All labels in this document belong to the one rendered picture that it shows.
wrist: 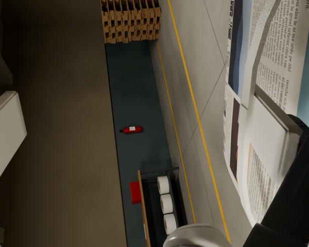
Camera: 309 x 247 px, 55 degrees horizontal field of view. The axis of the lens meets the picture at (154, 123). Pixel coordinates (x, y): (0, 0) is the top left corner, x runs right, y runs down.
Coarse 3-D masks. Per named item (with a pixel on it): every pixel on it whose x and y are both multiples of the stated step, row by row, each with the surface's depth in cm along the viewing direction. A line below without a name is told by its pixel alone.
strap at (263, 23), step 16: (272, 0) 15; (272, 16) 15; (256, 32) 16; (256, 48) 16; (256, 64) 16; (240, 112) 18; (240, 128) 18; (240, 144) 18; (240, 160) 19; (240, 176) 19; (240, 192) 20
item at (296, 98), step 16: (304, 0) 18; (304, 16) 18; (288, 32) 20; (304, 32) 18; (288, 48) 20; (304, 48) 18; (288, 64) 20; (304, 64) 18; (288, 80) 20; (304, 80) 19; (288, 96) 20; (304, 96) 19; (288, 112) 21; (304, 112) 19; (272, 192) 24
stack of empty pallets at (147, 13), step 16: (112, 0) 669; (128, 0) 672; (144, 0) 682; (112, 16) 638; (128, 16) 647; (144, 16) 654; (160, 16) 661; (112, 32) 674; (128, 32) 686; (144, 32) 704
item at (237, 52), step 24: (240, 0) 30; (264, 0) 23; (288, 0) 19; (240, 24) 30; (240, 48) 30; (264, 48) 24; (240, 72) 30; (264, 72) 24; (240, 96) 31; (264, 168) 25; (264, 192) 26
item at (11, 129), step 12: (0, 96) 17; (12, 96) 17; (0, 108) 15; (12, 108) 17; (0, 120) 15; (12, 120) 17; (0, 132) 15; (12, 132) 16; (24, 132) 18; (0, 144) 15; (12, 144) 16; (0, 156) 15; (12, 156) 16; (0, 168) 15
